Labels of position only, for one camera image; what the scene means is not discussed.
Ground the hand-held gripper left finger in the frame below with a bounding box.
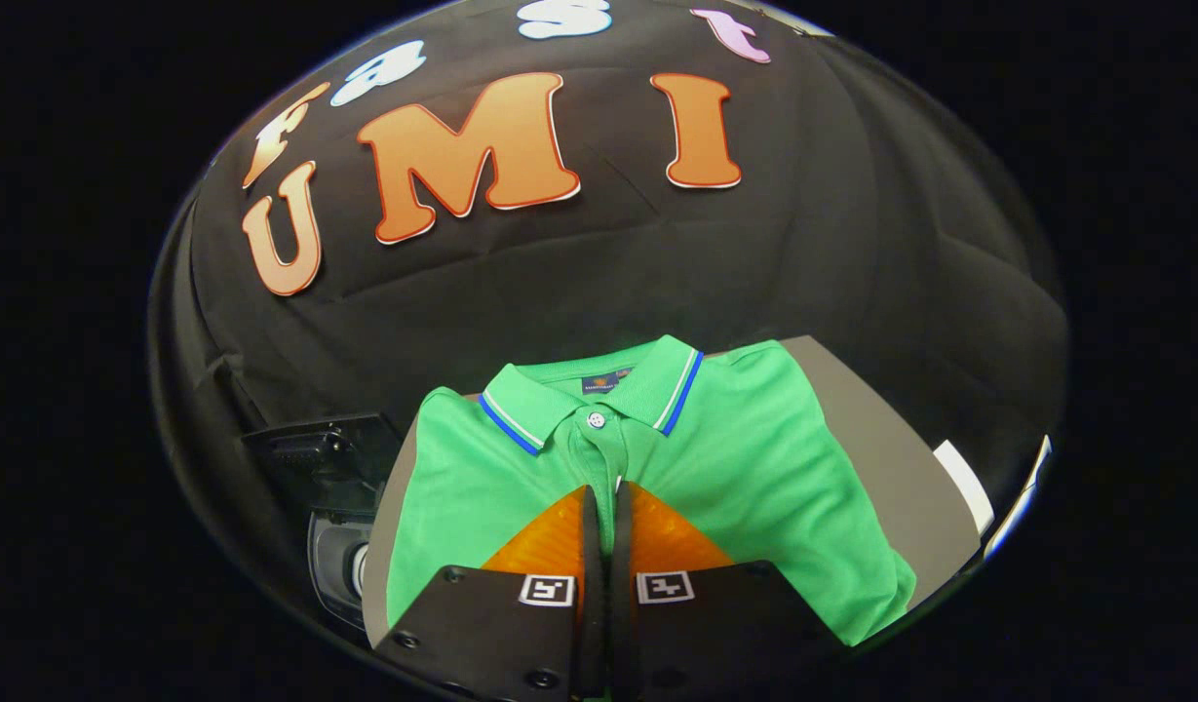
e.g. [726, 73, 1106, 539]
[372, 485, 607, 701]

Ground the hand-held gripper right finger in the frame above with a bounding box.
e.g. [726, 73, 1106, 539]
[606, 478, 858, 701]

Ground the green polo shirt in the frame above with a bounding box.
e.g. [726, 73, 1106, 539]
[386, 334, 918, 647]

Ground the grey washing machine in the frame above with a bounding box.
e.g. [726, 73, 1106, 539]
[304, 507, 390, 635]

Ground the grey cabinet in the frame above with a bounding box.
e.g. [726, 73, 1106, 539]
[363, 334, 985, 646]

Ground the white paper sheet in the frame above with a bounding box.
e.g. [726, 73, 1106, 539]
[933, 439, 995, 537]

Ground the black backdrop cloth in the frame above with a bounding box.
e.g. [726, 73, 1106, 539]
[148, 0, 1069, 625]

